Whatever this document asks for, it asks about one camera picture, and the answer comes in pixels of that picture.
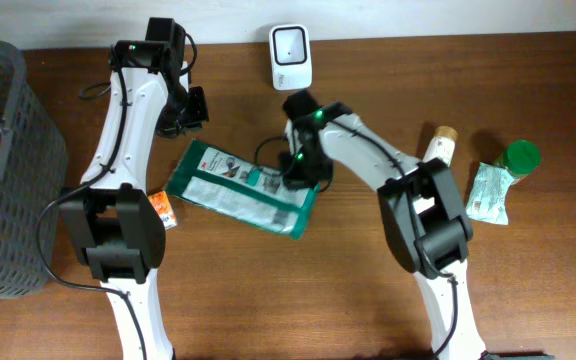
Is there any white cream tube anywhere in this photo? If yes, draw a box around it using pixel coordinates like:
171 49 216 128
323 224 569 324
422 125 458 166

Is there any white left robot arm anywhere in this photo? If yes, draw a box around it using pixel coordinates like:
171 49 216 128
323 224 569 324
58 40 208 359

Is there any grey plastic mesh basket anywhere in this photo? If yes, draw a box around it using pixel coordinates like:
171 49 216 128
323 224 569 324
0 41 69 299

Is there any teal wipes packet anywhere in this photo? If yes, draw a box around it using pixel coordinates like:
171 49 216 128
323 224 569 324
466 163 515 225

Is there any white barcode scanner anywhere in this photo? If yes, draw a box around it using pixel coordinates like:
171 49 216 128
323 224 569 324
268 24 313 91

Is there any orange tissue pack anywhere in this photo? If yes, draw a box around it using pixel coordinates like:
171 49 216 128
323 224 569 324
148 191 178 230

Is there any green lid jar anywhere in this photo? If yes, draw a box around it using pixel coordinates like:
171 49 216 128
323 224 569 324
493 140 542 185

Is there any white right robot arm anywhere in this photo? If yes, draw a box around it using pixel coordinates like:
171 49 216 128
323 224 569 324
280 90 492 359

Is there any green glove package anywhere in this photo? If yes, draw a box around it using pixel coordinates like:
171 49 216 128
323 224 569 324
165 139 318 239

